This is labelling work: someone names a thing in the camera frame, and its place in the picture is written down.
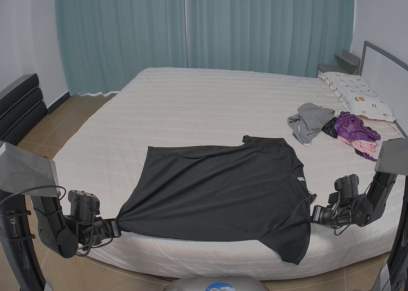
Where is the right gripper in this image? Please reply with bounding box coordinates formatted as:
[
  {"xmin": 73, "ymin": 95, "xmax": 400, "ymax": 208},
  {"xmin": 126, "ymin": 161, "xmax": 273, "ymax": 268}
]
[{"xmin": 311, "ymin": 205, "xmax": 334, "ymax": 227}]

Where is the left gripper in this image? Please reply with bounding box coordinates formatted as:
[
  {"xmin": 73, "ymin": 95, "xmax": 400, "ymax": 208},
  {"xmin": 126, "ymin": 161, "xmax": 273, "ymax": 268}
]
[{"xmin": 95, "ymin": 218, "xmax": 123, "ymax": 240}]

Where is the black T-shirt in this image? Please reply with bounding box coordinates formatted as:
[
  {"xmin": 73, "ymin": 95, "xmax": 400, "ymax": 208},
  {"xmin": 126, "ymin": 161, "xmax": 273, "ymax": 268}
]
[{"xmin": 117, "ymin": 135, "xmax": 318, "ymax": 266}]

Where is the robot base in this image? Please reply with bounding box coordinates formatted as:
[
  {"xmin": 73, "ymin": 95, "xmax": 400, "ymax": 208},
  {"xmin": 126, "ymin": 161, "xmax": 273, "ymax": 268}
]
[{"xmin": 164, "ymin": 277, "xmax": 266, "ymax": 291}]

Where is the bed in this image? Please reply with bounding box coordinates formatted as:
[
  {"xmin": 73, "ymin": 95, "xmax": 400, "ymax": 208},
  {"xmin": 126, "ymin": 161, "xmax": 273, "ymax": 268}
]
[{"xmin": 52, "ymin": 41, "xmax": 408, "ymax": 281}]

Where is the pink garment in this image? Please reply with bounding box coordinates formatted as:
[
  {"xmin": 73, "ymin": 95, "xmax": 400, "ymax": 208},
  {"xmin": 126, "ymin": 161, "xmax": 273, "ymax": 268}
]
[{"xmin": 338, "ymin": 135, "xmax": 379, "ymax": 157}]

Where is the black shiny garment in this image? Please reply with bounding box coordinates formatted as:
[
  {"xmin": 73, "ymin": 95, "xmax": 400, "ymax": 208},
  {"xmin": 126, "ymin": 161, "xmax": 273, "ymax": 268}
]
[{"xmin": 321, "ymin": 118, "xmax": 339, "ymax": 139}]

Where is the purple garment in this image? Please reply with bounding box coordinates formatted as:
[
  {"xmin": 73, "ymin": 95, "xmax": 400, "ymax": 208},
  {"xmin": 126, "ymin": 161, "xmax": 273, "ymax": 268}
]
[{"xmin": 334, "ymin": 111, "xmax": 382, "ymax": 162}]

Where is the grey garment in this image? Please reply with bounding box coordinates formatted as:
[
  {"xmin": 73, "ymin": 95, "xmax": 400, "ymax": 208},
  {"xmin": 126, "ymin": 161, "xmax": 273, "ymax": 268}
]
[{"xmin": 287, "ymin": 103, "xmax": 336, "ymax": 148}]

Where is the white printed pillow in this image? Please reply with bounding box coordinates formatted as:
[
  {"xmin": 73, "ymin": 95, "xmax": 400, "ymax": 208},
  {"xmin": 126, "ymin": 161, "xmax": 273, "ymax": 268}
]
[{"xmin": 319, "ymin": 72, "xmax": 397, "ymax": 122}]

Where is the black chest of drawers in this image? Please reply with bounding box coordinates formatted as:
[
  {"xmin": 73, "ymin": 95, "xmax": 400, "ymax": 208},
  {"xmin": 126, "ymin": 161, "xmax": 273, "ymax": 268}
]
[{"xmin": 0, "ymin": 73, "xmax": 49, "ymax": 147}]

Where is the grey bedside table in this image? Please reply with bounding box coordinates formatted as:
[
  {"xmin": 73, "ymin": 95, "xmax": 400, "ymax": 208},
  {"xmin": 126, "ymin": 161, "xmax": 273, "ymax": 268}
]
[{"xmin": 317, "ymin": 49, "xmax": 361, "ymax": 77}]

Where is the blue-green curtain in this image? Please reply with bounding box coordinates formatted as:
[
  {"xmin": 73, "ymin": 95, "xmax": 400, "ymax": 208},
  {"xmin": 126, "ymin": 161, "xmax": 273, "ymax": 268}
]
[
  {"xmin": 56, "ymin": 0, "xmax": 188, "ymax": 97},
  {"xmin": 185, "ymin": 0, "xmax": 355, "ymax": 79}
]

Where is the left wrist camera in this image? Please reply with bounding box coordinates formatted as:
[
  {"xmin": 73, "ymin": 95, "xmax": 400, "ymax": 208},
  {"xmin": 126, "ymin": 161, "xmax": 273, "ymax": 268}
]
[{"xmin": 68, "ymin": 189, "xmax": 100, "ymax": 220}]

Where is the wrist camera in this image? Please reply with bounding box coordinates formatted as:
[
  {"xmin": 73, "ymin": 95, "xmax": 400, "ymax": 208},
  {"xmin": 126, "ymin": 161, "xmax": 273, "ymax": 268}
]
[
  {"xmin": 334, "ymin": 174, "xmax": 360, "ymax": 204},
  {"xmin": 68, "ymin": 189, "xmax": 100, "ymax": 220}
]

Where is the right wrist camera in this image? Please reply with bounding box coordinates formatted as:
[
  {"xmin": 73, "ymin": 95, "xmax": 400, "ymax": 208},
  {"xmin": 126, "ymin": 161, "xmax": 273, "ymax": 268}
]
[{"xmin": 334, "ymin": 174, "xmax": 360, "ymax": 204}]

